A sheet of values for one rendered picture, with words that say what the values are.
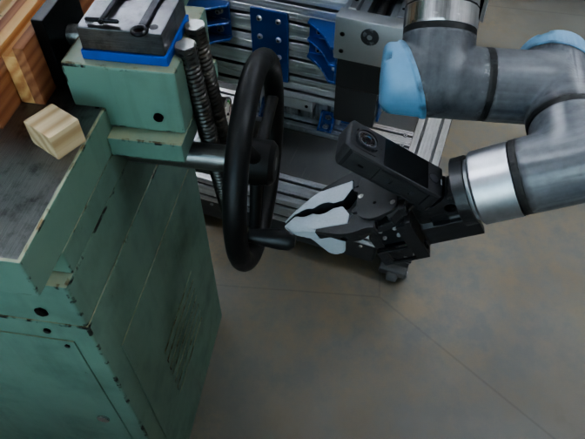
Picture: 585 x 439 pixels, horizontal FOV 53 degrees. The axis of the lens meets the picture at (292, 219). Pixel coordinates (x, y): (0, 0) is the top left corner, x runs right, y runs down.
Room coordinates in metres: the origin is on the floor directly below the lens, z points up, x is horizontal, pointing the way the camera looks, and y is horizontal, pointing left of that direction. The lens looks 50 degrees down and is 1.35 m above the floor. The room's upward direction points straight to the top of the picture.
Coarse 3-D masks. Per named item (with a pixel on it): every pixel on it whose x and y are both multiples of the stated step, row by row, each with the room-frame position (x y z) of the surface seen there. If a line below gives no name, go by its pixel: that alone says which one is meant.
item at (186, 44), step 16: (192, 32) 0.60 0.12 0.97; (176, 48) 0.57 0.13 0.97; (192, 48) 0.56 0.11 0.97; (208, 48) 0.61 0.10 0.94; (192, 64) 0.56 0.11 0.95; (208, 64) 0.61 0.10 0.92; (192, 80) 0.56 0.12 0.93; (208, 80) 0.61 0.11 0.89; (192, 96) 0.56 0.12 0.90; (208, 96) 0.58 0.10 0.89; (208, 112) 0.57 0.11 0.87; (224, 112) 0.62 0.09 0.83; (208, 128) 0.57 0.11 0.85; (224, 128) 0.61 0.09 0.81; (224, 144) 0.62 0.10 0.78
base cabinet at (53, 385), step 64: (192, 192) 0.75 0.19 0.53; (128, 256) 0.49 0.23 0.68; (192, 256) 0.69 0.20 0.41; (0, 320) 0.37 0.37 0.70; (128, 320) 0.43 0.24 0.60; (192, 320) 0.62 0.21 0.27; (0, 384) 0.39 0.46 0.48; (64, 384) 0.37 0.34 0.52; (128, 384) 0.37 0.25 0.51; (192, 384) 0.55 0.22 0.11
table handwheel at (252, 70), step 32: (256, 64) 0.56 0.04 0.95; (256, 96) 0.51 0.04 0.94; (128, 160) 0.56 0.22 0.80; (160, 160) 0.55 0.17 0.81; (192, 160) 0.54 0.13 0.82; (224, 160) 0.45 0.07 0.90; (256, 160) 0.52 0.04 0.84; (224, 192) 0.43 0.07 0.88; (256, 192) 0.52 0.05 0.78; (224, 224) 0.41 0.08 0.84; (256, 224) 0.50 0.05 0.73; (256, 256) 0.46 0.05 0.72
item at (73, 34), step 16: (48, 0) 0.62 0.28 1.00; (64, 0) 0.64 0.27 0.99; (48, 16) 0.59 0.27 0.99; (64, 16) 0.63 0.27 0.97; (80, 16) 0.66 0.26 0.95; (48, 32) 0.58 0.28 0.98; (64, 32) 0.61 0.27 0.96; (48, 48) 0.58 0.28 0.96; (64, 48) 0.60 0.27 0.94; (48, 64) 0.58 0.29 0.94; (64, 80) 0.58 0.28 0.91
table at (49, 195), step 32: (64, 96) 0.57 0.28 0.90; (96, 128) 0.51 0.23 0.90; (128, 128) 0.54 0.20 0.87; (192, 128) 0.56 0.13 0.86; (0, 160) 0.46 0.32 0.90; (32, 160) 0.46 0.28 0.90; (64, 160) 0.46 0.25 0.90; (96, 160) 0.49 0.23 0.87; (0, 192) 0.41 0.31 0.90; (32, 192) 0.41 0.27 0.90; (64, 192) 0.42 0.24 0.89; (0, 224) 0.37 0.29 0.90; (32, 224) 0.37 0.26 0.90; (64, 224) 0.40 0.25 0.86; (0, 256) 0.33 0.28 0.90; (32, 256) 0.34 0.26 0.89; (0, 288) 0.33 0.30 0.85; (32, 288) 0.32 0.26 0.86
